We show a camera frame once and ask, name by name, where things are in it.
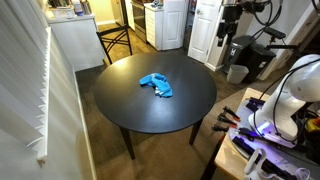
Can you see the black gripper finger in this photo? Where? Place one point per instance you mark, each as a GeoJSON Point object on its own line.
{"type": "Point", "coordinates": [222, 31]}
{"type": "Point", "coordinates": [232, 30]}

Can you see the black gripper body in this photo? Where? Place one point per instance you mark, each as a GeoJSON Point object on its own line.
{"type": "Point", "coordinates": [232, 14]}

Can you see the blue cloth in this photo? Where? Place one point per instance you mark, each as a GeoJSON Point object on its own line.
{"type": "Point", "coordinates": [160, 85]}

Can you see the white panel door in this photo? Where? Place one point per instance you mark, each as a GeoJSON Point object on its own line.
{"type": "Point", "coordinates": [205, 30]}

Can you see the plain black bin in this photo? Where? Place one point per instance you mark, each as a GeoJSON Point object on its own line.
{"type": "Point", "coordinates": [261, 63]}

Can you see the small grey wastebasket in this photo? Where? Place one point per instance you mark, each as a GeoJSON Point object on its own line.
{"type": "Point", "coordinates": [237, 74]}

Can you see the tall white cabinet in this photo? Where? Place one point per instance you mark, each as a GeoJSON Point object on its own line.
{"type": "Point", "coordinates": [173, 26]}

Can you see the small blue grey item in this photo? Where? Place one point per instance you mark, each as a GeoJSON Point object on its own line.
{"type": "Point", "coordinates": [156, 4]}

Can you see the stainless steel oven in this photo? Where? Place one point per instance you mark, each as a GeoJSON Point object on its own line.
{"type": "Point", "coordinates": [139, 20]}

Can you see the black table leg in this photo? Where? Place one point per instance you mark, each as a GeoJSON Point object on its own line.
{"type": "Point", "coordinates": [128, 143]}
{"type": "Point", "coordinates": [195, 131]}

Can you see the black metal chair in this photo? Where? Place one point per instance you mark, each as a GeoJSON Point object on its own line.
{"type": "Point", "coordinates": [111, 30]}

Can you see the yellow orange tool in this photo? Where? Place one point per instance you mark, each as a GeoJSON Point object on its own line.
{"type": "Point", "coordinates": [314, 125]}

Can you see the shiny metal container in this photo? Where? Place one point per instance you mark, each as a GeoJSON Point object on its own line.
{"type": "Point", "coordinates": [86, 6]}

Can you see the white kitchen counter cabinet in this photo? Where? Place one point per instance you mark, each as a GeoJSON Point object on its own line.
{"type": "Point", "coordinates": [76, 40]}

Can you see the white blue plastic container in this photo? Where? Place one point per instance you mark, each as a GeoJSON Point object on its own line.
{"type": "Point", "coordinates": [77, 7]}

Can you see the white box on counter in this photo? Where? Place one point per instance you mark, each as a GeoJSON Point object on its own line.
{"type": "Point", "coordinates": [63, 12]}

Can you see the white vertical window blinds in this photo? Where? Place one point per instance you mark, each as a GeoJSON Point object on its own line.
{"type": "Point", "coordinates": [20, 66]}

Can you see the black camera on stand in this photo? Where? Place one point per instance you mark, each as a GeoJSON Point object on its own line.
{"type": "Point", "coordinates": [275, 32]}

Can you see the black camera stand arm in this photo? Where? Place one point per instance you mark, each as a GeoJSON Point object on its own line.
{"type": "Point", "coordinates": [283, 46]}

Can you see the long black rail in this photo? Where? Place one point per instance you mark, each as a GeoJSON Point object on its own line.
{"type": "Point", "coordinates": [246, 148]}

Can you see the grey metal base plate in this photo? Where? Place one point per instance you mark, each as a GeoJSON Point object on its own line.
{"type": "Point", "coordinates": [286, 156]}

